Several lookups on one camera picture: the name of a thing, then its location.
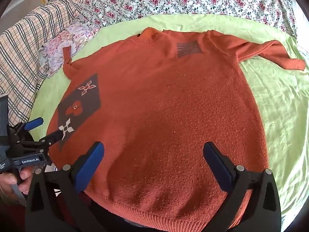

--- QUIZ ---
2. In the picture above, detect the floral quilt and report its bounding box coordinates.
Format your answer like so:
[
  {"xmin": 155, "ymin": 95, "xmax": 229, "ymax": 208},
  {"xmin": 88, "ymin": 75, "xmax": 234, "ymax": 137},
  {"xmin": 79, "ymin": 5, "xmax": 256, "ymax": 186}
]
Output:
[{"xmin": 80, "ymin": 0, "xmax": 298, "ymax": 39}]

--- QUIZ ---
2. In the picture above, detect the person's left hand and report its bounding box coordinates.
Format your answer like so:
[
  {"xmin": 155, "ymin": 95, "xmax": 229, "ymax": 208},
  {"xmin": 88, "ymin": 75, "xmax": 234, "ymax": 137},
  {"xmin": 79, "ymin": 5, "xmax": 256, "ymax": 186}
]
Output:
[{"xmin": 0, "ymin": 166, "xmax": 33, "ymax": 203}]

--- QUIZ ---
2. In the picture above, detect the light green bed sheet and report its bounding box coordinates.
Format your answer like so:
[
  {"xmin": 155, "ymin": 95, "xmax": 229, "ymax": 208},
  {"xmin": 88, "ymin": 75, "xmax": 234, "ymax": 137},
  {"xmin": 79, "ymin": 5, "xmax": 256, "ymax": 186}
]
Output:
[{"xmin": 29, "ymin": 13, "xmax": 309, "ymax": 228}]

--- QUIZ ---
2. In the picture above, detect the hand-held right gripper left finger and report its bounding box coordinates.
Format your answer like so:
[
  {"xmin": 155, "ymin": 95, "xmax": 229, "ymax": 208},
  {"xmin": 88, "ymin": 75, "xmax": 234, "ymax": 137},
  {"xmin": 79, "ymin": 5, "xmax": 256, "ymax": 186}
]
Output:
[{"xmin": 25, "ymin": 141, "xmax": 107, "ymax": 232}]

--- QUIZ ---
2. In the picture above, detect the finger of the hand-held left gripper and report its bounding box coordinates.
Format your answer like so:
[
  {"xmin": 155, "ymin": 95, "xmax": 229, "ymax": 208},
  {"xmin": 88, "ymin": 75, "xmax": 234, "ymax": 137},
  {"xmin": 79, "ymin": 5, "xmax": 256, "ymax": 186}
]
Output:
[
  {"xmin": 38, "ymin": 129, "xmax": 65, "ymax": 148},
  {"xmin": 8, "ymin": 117, "xmax": 44, "ymax": 137}
]

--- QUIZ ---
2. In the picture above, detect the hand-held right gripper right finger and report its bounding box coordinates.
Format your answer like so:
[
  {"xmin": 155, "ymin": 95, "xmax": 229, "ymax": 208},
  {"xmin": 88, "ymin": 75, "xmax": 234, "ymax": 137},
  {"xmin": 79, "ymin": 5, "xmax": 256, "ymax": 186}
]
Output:
[{"xmin": 203, "ymin": 141, "xmax": 282, "ymax": 232}]

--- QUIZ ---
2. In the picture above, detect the orange knit sweater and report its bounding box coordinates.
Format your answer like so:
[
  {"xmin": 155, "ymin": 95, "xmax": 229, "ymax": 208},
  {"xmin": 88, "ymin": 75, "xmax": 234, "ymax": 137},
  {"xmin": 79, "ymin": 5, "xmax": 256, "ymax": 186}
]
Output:
[{"xmin": 46, "ymin": 27, "xmax": 306, "ymax": 225}]

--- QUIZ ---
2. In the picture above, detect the plaid cloth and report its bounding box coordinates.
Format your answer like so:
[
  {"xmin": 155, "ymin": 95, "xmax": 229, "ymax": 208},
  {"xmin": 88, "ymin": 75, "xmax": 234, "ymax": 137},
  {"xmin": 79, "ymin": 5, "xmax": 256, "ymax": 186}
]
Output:
[{"xmin": 0, "ymin": 0, "xmax": 84, "ymax": 126}]

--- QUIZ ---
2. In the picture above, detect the ruffled floral pillow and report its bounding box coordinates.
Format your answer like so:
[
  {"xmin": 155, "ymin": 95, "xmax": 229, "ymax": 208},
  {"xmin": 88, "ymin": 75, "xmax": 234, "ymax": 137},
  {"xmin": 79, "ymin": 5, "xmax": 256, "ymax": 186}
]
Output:
[{"xmin": 38, "ymin": 20, "xmax": 102, "ymax": 78}]

